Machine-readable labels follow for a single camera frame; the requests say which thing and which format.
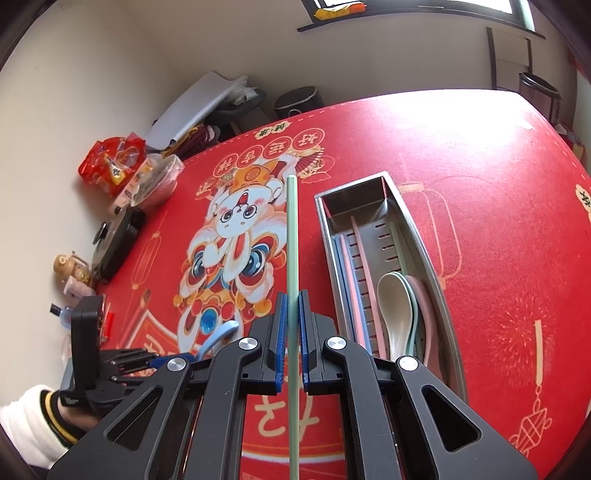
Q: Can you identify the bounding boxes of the plastic wrapped bowl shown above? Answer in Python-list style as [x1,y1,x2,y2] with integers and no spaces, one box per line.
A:
[124,154,185,208]

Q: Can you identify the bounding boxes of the pink cup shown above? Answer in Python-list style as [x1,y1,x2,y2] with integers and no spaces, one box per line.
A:
[65,276,95,298]

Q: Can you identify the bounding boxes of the green chopstick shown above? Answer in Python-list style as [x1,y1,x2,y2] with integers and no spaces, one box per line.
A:
[286,175,302,480]

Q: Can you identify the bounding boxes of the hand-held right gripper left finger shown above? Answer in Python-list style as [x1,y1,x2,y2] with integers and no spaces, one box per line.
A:
[46,292,290,480]

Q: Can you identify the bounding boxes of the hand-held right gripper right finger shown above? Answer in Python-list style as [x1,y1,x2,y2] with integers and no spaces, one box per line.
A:
[298,290,539,480]

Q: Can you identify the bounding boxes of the white foam board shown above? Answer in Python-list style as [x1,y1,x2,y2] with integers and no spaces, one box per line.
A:
[145,70,250,148]

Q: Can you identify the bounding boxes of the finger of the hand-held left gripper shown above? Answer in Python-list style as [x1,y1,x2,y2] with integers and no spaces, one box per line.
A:
[111,348,198,368]
[113,368,160,386]

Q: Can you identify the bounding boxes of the pink chopstick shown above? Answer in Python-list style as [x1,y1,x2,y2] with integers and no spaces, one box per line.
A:
[350,216,386,356]
[345,240,370,356]

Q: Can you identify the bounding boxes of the cream white spoon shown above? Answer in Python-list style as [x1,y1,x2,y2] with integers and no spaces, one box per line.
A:
[376,271,419,363]

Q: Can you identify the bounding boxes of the dark window sill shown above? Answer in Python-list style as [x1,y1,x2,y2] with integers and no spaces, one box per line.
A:
[297,9,541,34]

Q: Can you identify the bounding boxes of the red snack bag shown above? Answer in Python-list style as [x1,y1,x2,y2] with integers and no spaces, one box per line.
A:
[78,136,146,195]

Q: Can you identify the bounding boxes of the steel rice cooker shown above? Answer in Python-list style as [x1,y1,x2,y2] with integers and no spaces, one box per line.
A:
[518,71,561,125]

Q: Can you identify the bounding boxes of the blue spoon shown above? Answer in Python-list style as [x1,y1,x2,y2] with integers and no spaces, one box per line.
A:
[196,320,241,360]

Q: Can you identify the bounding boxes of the black waste bin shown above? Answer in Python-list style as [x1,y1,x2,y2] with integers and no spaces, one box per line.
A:
[274,87,324,121]

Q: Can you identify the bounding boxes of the pink spoon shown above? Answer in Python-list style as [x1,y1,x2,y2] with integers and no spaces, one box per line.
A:
[406,275,440,370]

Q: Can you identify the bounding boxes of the dark framed window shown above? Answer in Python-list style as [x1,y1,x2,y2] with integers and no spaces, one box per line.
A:
[302,0,536,21]

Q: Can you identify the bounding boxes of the red printed tablecloth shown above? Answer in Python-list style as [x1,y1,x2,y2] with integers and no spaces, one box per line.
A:
[95,90,591,480]

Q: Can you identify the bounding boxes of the dark metal frame chair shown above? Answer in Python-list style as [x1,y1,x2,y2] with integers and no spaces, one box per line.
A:
[485,27,536,90]

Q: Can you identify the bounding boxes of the person's left forearm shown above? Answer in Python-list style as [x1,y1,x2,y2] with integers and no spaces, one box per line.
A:
[0,385,100,467]

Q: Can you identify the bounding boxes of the yellow orange plastic bag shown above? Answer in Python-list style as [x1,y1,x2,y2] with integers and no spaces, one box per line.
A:
[314,2,365,19]

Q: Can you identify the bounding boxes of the clear plastic bottle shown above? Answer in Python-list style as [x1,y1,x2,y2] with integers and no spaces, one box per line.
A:
[50,302,72,328]

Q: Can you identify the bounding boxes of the stainless steel utensil tray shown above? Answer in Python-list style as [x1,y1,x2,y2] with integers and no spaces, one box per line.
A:
[314,172,469,409]

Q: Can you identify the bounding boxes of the green spoon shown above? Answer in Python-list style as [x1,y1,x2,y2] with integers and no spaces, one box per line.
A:
[397,272,422,356]

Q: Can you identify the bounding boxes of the brown teapot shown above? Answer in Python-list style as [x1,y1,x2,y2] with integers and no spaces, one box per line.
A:
[53,251,90,282]

